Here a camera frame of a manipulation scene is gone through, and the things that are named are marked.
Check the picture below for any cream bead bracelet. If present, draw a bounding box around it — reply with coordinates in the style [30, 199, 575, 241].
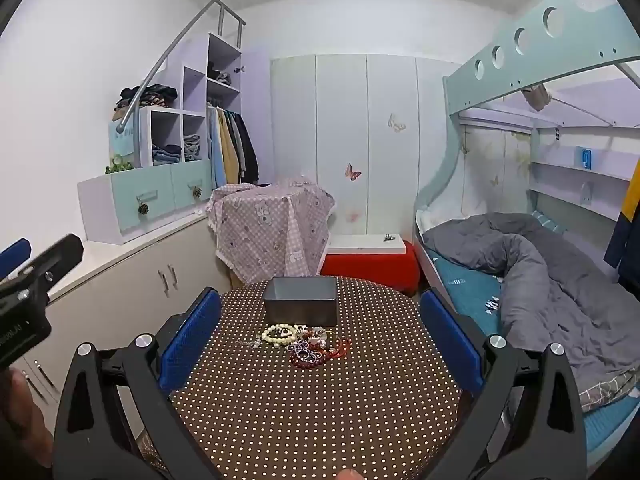
[261, 323, 300, 347]

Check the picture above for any red bead bracelet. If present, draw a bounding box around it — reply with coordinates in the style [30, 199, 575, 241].
[290, 337, 353, 371]

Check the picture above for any purple bead jewelry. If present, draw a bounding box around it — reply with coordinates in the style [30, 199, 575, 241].
[288, 339, 323, 368]

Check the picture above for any person's left hand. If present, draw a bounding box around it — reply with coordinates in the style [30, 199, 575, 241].
[1, 367, 53, 468]

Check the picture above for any blue mattress sheet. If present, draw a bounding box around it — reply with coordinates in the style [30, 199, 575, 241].
[427, 250, 502, 335]

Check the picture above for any brown polka dot tablecloth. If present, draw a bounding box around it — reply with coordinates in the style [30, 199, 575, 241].
[171, 278, 460, 479]

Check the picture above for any grey duvet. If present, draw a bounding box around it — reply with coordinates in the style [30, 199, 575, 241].
[422, 212, 639, 412]

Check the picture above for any teal drawer unit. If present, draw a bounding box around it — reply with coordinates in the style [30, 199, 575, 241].
[77, 160, 212, 245]

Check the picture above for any dark grey metal box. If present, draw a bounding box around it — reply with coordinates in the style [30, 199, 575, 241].
[262, 276, 337, 327]

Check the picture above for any red storage box white lid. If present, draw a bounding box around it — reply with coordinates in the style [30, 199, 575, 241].
[320, 233, 421, 296]

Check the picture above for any pink checked cover cloth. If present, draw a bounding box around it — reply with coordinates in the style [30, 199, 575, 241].
[206, 177, 335, 284]

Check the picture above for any navy yellow jacket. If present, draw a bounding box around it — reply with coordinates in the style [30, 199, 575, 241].
[604, 162, 640, 297]

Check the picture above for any hanging clothes row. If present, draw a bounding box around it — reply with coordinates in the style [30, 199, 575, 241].
[207, 104, 259, 188]

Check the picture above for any white cube shelf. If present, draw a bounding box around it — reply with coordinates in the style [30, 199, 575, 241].
[137, 32, 243, 167]

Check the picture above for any white wardrobe with butterflies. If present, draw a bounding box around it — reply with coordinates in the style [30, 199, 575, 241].
[270, 54, 458, 238]

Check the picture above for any metal stair handrail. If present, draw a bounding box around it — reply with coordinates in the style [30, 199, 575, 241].
[115, 0, 248, 135]

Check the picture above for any beige cabinet with handles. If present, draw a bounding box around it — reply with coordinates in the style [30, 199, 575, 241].
[16, 214, 230, 430]

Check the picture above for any teal bunk bed frame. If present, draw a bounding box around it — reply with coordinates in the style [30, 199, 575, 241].
[414, 0, 639, 232]

